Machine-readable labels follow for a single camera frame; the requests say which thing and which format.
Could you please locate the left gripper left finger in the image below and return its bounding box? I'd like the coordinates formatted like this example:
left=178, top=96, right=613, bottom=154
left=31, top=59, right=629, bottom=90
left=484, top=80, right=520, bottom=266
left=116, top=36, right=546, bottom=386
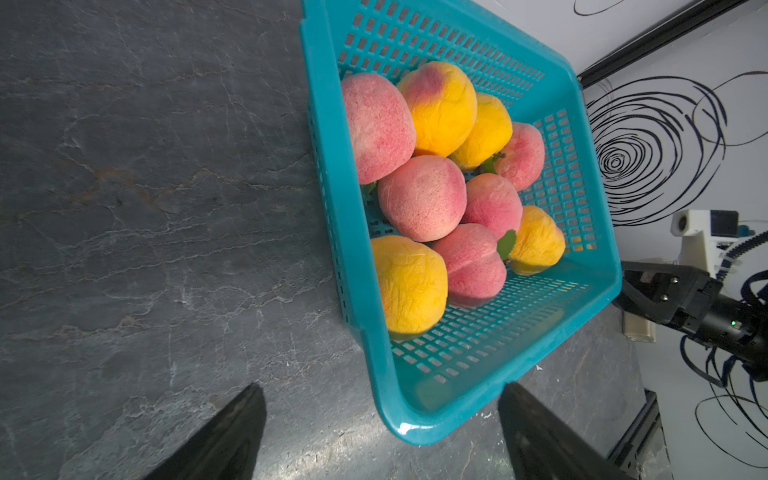
left=145, top=383, right=267, bottom=480

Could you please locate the pink peach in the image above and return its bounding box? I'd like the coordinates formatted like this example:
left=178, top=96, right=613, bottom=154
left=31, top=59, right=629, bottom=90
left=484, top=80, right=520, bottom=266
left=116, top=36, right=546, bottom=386
left=481, top=122, right=545, bottom=191
left=462, top=173, right=523, bottom=240
left=377, top=155, right=467, bottom=243
left=431, top=223, right=507, bottom=307
left=341, top=73, right=416, bottom=185

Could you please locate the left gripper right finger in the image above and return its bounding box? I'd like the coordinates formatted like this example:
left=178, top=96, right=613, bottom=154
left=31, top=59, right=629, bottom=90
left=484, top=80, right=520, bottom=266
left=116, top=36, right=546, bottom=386
left=497, top=382, right=628, bottom=480

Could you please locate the teal plastic basket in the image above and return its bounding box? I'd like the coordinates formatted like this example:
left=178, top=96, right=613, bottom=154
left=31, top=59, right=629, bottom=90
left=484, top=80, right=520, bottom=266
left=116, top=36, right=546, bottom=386
left=300, top=1, right=622, bottom=445

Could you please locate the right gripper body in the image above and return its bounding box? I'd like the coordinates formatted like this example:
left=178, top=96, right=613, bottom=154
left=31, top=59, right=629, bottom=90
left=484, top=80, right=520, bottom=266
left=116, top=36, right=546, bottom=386
left=690, top=279, right=767, bottom=383

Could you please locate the yellow peach with red blush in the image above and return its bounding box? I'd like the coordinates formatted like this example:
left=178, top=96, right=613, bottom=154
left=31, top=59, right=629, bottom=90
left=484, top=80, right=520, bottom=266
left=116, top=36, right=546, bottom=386
left=396, top=61, right=478, bottom=157

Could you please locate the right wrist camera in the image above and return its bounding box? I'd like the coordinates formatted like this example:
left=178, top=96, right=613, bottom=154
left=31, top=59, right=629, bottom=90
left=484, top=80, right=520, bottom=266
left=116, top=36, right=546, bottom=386
left=670, top=209, right=755, bottom=277

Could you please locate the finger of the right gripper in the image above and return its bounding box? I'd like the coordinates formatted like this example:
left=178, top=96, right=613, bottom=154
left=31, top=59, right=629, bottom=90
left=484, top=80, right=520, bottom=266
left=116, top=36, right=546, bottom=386
left=613, top=262, right=711, bottom=327

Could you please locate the beige spice jar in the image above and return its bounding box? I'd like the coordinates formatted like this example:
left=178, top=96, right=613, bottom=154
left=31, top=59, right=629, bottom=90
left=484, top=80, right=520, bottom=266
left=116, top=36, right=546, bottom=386
left=622, top=311, right=656, bottom=343

